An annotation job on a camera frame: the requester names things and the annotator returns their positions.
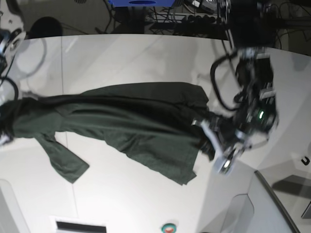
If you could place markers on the dark green t-shirt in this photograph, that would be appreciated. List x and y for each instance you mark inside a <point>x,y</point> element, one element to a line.
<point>151,123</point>

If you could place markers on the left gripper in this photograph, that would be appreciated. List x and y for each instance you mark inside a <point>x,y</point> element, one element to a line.
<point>255,112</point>

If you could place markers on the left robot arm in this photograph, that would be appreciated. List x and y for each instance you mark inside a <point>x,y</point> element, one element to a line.
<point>246,23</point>

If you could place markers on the blue box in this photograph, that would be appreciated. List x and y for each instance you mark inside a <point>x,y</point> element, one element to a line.
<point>127,3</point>

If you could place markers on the black power strip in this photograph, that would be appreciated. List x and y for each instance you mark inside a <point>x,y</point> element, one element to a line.
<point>205,19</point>

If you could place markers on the red green emergency button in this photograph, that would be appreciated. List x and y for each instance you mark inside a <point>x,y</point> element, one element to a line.
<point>169,228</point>

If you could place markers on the small black hook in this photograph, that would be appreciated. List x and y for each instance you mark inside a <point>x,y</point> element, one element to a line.
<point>305,161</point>

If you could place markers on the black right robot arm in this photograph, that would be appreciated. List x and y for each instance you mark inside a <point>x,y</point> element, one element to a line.
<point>12,31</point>

